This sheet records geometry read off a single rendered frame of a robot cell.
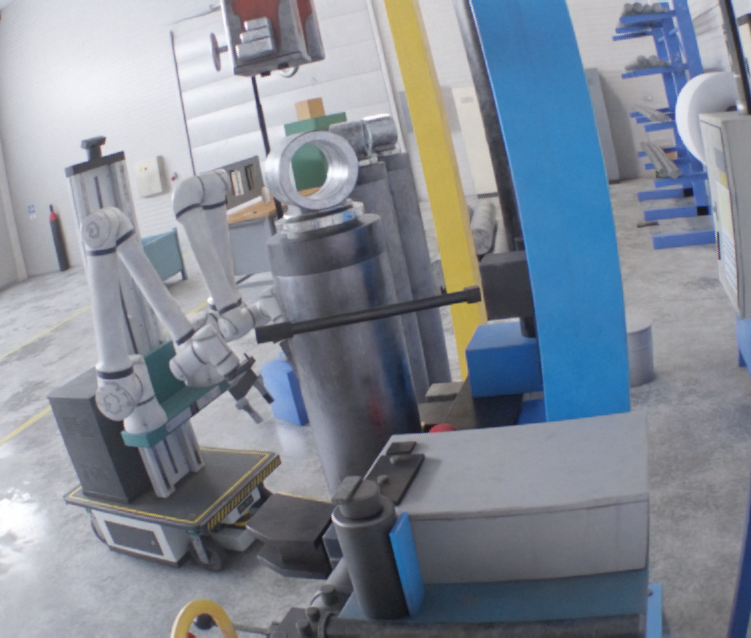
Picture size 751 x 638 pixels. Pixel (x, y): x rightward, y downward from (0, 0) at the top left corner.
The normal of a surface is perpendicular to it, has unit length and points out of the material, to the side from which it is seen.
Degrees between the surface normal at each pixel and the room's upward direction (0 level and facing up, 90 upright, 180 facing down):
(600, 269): 90
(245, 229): 90
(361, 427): 90
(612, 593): 0
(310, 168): 90
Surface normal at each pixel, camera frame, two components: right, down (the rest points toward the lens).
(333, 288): 0.04, 0.25
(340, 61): -0.31, 0.30
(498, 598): -0.20, -0.95
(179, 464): 0.90, -0.08
